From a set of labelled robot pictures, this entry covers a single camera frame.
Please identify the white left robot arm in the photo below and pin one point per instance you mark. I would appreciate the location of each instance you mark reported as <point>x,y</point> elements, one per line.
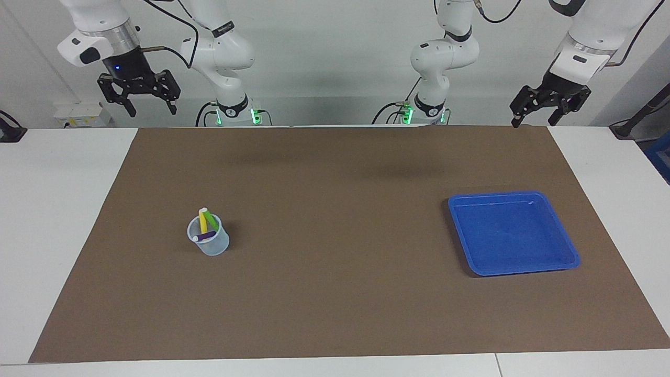
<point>445,52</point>

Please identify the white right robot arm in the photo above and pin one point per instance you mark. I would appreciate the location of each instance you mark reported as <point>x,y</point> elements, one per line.
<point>225,52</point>

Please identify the black clamp base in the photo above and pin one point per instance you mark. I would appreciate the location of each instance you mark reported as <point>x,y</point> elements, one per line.
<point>10,133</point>

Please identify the black stand pole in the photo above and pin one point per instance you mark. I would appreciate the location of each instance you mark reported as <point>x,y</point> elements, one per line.
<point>636,118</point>

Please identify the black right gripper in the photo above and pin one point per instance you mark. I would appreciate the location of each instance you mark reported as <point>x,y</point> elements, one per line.
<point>128,70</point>

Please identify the translucent plastic cup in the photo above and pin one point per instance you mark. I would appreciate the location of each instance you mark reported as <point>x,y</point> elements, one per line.
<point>212,247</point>

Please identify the white power strip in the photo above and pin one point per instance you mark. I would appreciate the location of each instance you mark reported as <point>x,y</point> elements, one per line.
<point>81,115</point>

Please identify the blue plastic tray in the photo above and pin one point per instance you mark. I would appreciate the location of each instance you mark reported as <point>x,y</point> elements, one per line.
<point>513,235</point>

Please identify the green pen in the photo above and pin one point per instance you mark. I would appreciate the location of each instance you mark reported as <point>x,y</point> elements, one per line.
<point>212,221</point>

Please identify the yellow pen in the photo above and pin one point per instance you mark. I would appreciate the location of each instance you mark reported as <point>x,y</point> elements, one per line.
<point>202,220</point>

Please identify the brown table mat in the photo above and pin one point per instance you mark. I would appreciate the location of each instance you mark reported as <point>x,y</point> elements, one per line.
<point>335,262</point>

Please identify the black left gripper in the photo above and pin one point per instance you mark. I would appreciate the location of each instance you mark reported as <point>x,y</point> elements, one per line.
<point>565,86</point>

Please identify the blue box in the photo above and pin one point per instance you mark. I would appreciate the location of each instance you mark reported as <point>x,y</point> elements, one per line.
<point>660,157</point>

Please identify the purple pen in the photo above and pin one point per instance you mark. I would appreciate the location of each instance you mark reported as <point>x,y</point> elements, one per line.
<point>207,236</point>

